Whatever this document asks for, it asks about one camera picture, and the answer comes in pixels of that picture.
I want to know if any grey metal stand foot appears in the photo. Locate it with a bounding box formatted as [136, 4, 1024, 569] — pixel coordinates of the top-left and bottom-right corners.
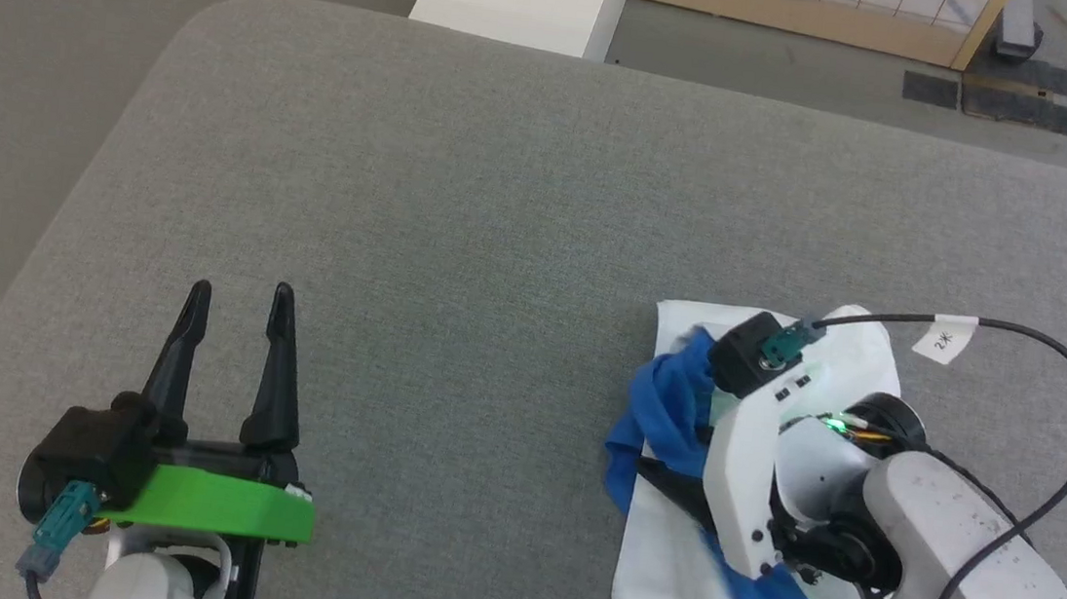
[995, 0, 1049, 65]

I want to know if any blue and white T-shirt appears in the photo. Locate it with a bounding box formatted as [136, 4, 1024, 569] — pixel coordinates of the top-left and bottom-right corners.
[590, 282, 931, 599]

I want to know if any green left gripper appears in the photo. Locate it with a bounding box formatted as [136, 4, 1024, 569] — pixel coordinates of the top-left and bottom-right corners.
[94, 266, 339, 546]

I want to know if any brown-centred dark floor mat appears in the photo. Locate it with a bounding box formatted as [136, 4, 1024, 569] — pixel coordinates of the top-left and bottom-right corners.
[955, 72, 1067, 138]

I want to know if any grey fabric sofa cushion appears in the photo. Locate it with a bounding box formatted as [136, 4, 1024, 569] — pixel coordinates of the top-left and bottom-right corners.
[0, 0, 1067, 599]

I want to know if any dark rubber floor mat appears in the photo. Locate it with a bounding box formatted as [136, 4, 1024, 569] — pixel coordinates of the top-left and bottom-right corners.
[977, 50, 1067, 98]

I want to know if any lemon print partition screen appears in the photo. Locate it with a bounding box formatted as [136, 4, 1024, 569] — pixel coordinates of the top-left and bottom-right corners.
[346, 0, 1010, 77]

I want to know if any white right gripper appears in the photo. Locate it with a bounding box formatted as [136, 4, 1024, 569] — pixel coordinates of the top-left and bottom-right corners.
[626, 343, 859, 591]

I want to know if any white cable label tag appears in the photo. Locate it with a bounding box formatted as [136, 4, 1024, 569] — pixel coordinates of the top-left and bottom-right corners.
[908, 311, 982, 369]

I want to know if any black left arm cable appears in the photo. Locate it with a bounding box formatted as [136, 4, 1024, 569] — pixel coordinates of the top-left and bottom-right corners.
[14, 474, 102, 599]

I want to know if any small dark floor mat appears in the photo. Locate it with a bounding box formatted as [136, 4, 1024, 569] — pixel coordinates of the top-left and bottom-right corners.
[900, 68, 964, 112]

